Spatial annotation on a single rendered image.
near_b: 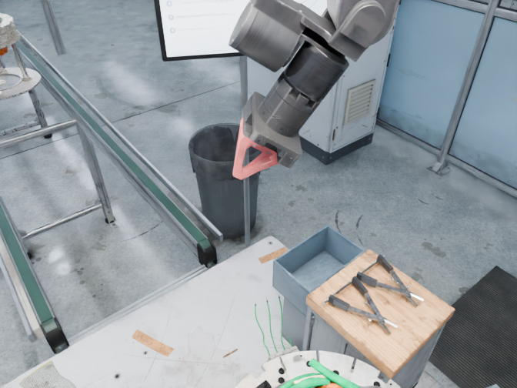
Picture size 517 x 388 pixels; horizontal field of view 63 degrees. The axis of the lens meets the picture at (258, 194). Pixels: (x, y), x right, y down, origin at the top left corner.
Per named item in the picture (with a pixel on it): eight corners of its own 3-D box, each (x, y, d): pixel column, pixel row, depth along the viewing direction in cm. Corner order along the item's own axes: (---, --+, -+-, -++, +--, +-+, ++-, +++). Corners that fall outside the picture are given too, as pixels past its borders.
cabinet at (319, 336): (298, 372, 99) (306, 303, 82) (351, 326, 108) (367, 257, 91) (365, 441, 87) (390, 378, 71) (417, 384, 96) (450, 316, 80)
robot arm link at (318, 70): (359, 65, 45) (350, 45, 49) (306, 31, 42) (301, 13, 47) (320, 115, 48) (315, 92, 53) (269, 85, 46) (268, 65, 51)
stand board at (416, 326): (305, 303, 82) (306, 296, 81) (367, 255, 92) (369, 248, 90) (391, 379, 70) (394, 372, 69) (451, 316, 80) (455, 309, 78)
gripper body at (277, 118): (246, 143, 48) (282, 91, 44) (246, 101, 56) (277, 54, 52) (294, 166, 50) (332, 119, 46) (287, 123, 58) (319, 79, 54)
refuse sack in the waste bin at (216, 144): (181, 190, 241) (173, 137, 219) (236, 165, 260) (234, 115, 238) (218, 227, 218) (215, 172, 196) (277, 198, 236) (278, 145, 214)
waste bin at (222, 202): (186, 218, 255) (175, 138, 219) (238, 193, 273) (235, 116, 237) (221, 254, 232) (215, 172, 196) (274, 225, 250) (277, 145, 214)
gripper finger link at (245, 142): (213, 177, 54) (251, 122, 49) (216, 146, 60) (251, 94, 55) (258, 198, 57) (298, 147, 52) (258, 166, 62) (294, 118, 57)
